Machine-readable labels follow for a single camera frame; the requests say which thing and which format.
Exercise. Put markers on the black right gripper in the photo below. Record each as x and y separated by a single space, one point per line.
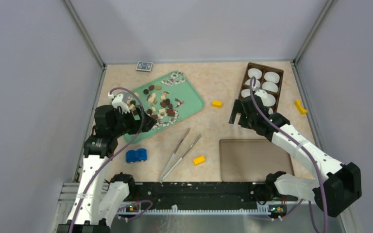
239 108

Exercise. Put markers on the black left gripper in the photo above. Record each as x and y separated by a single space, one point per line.
136 123

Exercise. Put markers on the green plastic tray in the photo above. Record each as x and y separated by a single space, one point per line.
168 99

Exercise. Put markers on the metal tweezers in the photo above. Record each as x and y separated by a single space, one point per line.
176 157

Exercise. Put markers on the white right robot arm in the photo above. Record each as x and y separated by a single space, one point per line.
335 185

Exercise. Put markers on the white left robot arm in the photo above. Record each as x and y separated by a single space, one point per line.
91 211

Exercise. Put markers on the brown chocolate box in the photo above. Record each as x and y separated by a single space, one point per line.
256 85

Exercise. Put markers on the white cup lower right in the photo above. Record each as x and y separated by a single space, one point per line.
268 100

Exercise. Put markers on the white cup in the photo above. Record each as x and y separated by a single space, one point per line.
254 72
272 77
268 100
270 86

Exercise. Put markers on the yellow block near tray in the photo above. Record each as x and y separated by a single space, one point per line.
216 103

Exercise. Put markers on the white cup middle right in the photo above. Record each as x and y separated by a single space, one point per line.
270 86

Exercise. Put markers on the blue toy car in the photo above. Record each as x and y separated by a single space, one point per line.
139 155

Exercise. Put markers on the white cup top left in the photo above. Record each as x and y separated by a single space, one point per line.
254 72

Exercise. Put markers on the tan box lid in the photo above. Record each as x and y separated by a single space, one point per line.
251 160

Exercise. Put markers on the white cup top right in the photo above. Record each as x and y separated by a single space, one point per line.
272 77

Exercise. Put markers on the yellow block right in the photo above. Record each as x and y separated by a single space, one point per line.
300 107

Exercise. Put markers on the yellow block front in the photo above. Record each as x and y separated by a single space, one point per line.
199 160

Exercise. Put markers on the playing card deck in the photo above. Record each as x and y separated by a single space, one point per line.
144 66

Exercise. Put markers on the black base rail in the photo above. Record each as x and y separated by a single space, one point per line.
206 196

